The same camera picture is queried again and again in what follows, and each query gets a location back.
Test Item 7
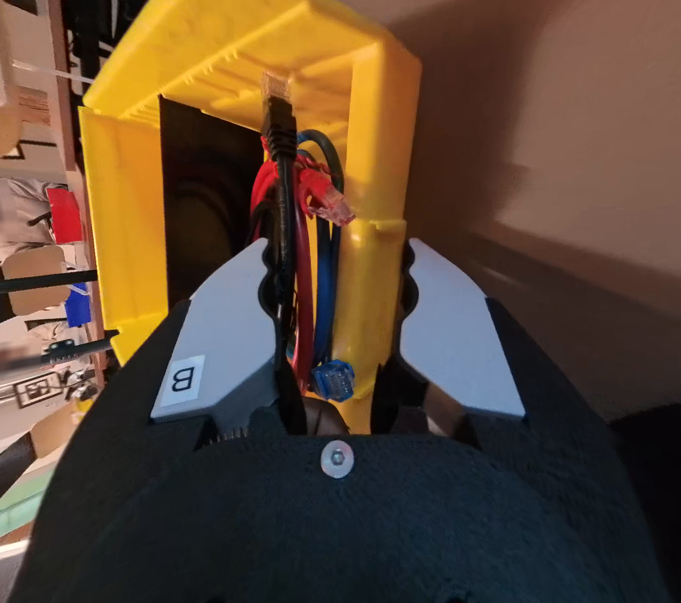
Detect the small red plastic bin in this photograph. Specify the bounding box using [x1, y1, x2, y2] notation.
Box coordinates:
[47, 187, 83, 244]

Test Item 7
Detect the blue plastic bin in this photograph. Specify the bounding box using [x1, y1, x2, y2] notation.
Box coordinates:
[65, 289, 92, 328]

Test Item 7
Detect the yellow plastic bin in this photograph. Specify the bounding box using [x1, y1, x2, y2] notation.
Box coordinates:
[79, 0, 423, 436]

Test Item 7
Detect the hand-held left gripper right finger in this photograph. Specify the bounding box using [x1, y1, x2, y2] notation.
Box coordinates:
[398, 238, 527, 438]

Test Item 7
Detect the black ethernet cable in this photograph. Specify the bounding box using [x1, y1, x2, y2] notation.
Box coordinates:
[246, 71, 347, 348]

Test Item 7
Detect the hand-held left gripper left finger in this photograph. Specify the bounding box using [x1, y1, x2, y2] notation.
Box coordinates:
[149, 238, 282, 436]

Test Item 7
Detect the red ethernet cable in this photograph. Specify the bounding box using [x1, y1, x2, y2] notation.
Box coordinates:
[250, 158, 356, 396]

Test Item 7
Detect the blue ethernet cable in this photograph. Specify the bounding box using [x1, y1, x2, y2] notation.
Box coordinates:
[287, 132, 356, 402]

